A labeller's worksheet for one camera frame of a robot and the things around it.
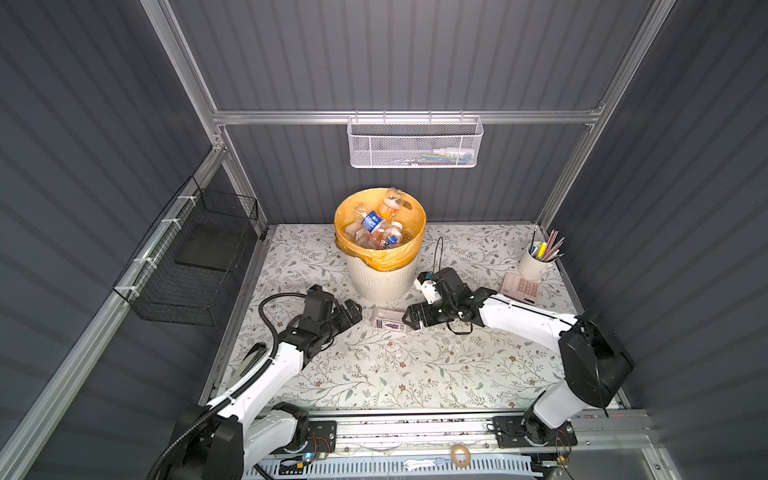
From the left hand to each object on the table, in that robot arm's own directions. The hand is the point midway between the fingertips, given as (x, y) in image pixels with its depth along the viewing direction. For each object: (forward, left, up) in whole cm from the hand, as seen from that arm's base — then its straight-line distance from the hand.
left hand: (352, 314), depth 85 cm
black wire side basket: (+3, +40, +18) cm, 44 cm away
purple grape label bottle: (+2, -11, -8) cm, 13 cm away
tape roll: (-35, -28, -9) cm, 45 cm away
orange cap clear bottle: (+27, -13, +18) cm, 35 cm away
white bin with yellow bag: (+6, -8, +12) cm, 16 cm away
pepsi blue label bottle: (+19, -7, +18) cm, 27 cm away
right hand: (-1, -19, -2) cm, 19 cm away
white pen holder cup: (+14, -58, +1) cm, 60 cm away
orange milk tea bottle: (+22, -13, +12) cm, 28 cm away
